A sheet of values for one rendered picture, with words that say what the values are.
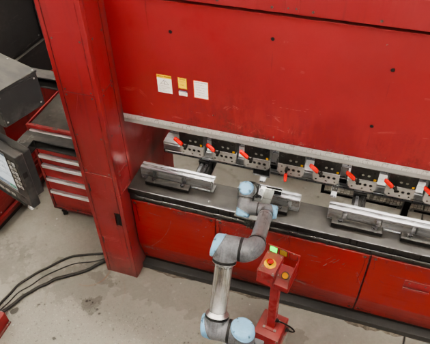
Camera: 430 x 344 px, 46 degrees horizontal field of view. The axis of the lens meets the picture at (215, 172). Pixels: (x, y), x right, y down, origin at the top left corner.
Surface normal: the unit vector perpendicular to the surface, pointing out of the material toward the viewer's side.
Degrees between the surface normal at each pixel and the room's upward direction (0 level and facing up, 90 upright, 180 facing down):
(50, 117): 0
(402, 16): 90
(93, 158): 90
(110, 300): 0
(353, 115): 90
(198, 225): 90
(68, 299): 0
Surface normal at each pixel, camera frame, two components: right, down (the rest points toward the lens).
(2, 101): 0.81, 0.39
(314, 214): -0.02, -0.73
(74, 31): -0.31, 0.66
